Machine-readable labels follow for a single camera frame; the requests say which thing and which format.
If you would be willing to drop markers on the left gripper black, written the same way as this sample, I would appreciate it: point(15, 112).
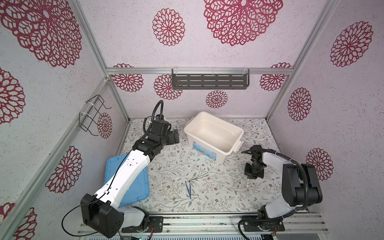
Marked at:
point(171, 140)

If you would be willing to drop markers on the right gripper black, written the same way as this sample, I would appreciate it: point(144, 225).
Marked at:
point(248, 174)

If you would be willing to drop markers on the white plastic bin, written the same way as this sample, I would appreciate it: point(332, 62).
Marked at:
point(213, 137)

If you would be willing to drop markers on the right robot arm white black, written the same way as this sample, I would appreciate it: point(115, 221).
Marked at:
point(300, 185)

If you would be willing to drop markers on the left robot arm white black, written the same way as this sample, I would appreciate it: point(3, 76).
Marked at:
point(100, 210)

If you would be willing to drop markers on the blue tweezers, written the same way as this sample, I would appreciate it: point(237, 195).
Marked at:
point(189, 188)

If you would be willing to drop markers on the blue plastic lid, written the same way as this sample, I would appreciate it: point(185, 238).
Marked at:
point(139, 189)

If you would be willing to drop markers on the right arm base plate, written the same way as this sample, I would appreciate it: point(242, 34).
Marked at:
point(264, 225)

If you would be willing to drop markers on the dark grey wall shelf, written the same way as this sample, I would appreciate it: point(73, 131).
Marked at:
point(210, 81)

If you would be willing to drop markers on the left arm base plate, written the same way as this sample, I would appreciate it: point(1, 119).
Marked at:
point(150, 224)

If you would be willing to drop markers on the black wire wall basket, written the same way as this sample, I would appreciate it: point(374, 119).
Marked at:
point(96, 120)

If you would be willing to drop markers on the aluminium rail base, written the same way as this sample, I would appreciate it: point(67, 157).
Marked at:
point(224, 226)

